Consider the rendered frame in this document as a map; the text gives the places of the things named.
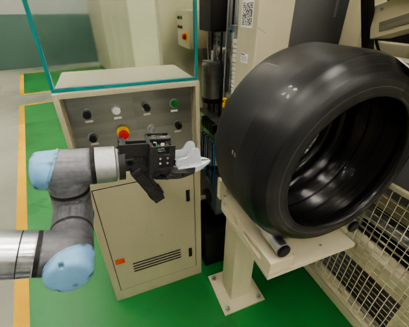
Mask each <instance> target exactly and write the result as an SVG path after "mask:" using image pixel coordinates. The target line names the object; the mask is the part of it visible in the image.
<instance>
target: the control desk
mask: <svg viewBox="0 0 409 327"><path fill-rule="evenodd" d="M51 97H52V100H53V103H54V106H55V109H56V112H57V115H58V119H59V121H60V125H61V127H62V131H63V133H64V137H65V140H66V143H67V146H68V148H69V149H78V148H88V147H93V148H94V147H109V146H114V147H115V149H116V147H117V146H118V138H124V139H125V141H134V140H145V138H144V137H145V134H148V133H162V132H167V134H168V135H169V136H170V137H171V145H176V147H175V150H181V149H182V148H183V147H184V145H185V144H186V142H187V141H192V142H194V143H195V148H198V149H199V150H200V84H199V81H198V80H188V81H181V82H167V83H160V84H146V85H138V86H125V87H117V88H103V89H96V90H82V91H69V92H61V93H52V95H51ZM200 153H201V150H200ZM153 180H154V181H155V182H156V183H158V184H159V185H160V187H162V190H163V192H164V193H163V194H164V197H165V198H164V199H163V200H161V201H160V202H158V203H155V202H154V200H151V199H150V197H149V196H148V194H147V193H146V192H145V190H144V189H143V188H142V187H141V186H140V185H139V183H137V181H136V180H135V179H134V178H133V177H132V176H131V174H130V171H126V180H119V178H118V181H117V182H108V183H102V184H90V191H91V196H92V205H93V209H94V213H95V217H94V225H93V227H94V230H95V233H96V236H97V239H98V242H99V246H100V248H101V252H102V254H103V258H104V260H105V264H106V268H107V270H108V273H109V276H110V280H111V282H112V286H113V288H114V292H115V294H116V298H117V301H119V300H123V299H125V298H129V297H132V296H134V295H137V294H140V293H143V292H146V291H149V290H152V289H155V288H157V287H160V286H163V285H166V284H170V283H172V282H175V281H177V280H181V279H183V278H187V277H189V276H193V275H195V274H198V273H201V170H199V171H197V172H195V173H194V174H192V175H190V176H187V177H184V178H179V179H169V180H156V179H153ZM121 258H125V263H122V264H119V265H116V263H115V260H119V259H121Z"/></svg>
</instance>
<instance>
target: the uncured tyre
mask: <svg viewBox="0 0 409 327"><path fill-rule="evenodd" d="M264 62H268V63H271V64H275V65H278V66H280V67H277V66H273V65H270V64H267V63H264ZM291 83H294V84H295V85H297V86H298V87H300V88H301V89H300V90H299V91H298V92H297V93H296V94H295V95H294V96H293V97H292V98H291V99H290V100H289V101H286V100H285V99H283V98H282V97H279V95H280V94H281V93H282V91H283V90H284V89H285V88H286V87H287V86H288V85H289V84H291ZM317 135H318V137H317ZM316 137H317V139H316V140H315V142H314V143H313V145H312V146H311V147H310V149H309V150H308V151H307V152H306V153H305V154H304V152H305V151H306V150H307V148H308V147H309V145H310V144H311V142H313V140H314V139H315V138H316ZM232 147H233V148H234V149H235V150H236V151H237V155H236V160H235V159H234V158H233V157H232V156H231V155H230V153H231V150H232ZM303 154H304V156H303ZM215 157H216V163H217V168H218V171H219V175H220V177H221V179H222V181H223V183H224V185H225V186H226V187H227V189H228V190H229V191H230V192H231V194H232V195H233V197H234V198H235V199H236V200H237V201H238V203H239V204H240V206H241V207H242V208H243V210H244V211H245V212H246V214H247V215H248V216H249V217H250V219H251V220H252V221H253V222H254V223H255V224H256V225H257V226H259V227H260V228H262V229H263V230H265V231H266V232H267V233H269V234H271V235H274V236H277V237H283V238H294V239H308V238H313V237H319V236H322V235H325V234H328V233H330V232H333V231H335V230H337V229H339V228H341V227H343V226H344V225H346V224H347V223H349V222H351V221H352V220H353V219H355V218H357V217H358V216H359V215H360V214H362V213H363V212H364V211H366V210H367V209H368V208H369V207H370V206H371V205H372V204H373V203H374V202H375V201H376V200H377V199H378V198H379V197H380V196H381V195H382V194H383V193H384V192H385V191H386V190H387V189H388V188H389V186H390V185H391V184H392V182H393V181H394V180H395V179H396V178H397V176H398V174H399V173H400V172H401V170H402V168H403V167H404V165H405V163H406V162H407V160H408V158H409V68H408V67H407V66H405V65H404V64H403V63H402V62H401V61H400V60H398V59H397V58H395V57H394V56H392V55H390V54H388V53H385V52H384V51H379V50H375V49H367V48H362V47H353V46H348V45H339V44H334V43H325V42H307V43H301V44H298V45H294V46H291V47H287V48H285V49H282V50H280V51H278V52H276V53H274V54H272V55H271V56H269V57H267V58H266V59H264V60H263V61H261V62H260V63H259V64H258V65H257V66H255V67H254V68H253V69H252V70H251V71H250V72H249V73H248V74H247V75H246V76H245V77H244V78H243V79H242V81H241V82H240V83H239V84H238V85H237V87H236V88H235V90H234V91H233V92H232V94H231V96H230V97H229V99H228V101H227V103H226V105H225V107H224V109H223V112H222V114H221V117H220V119H219V123H218V126H217V131H216V138H215Z"/></svg>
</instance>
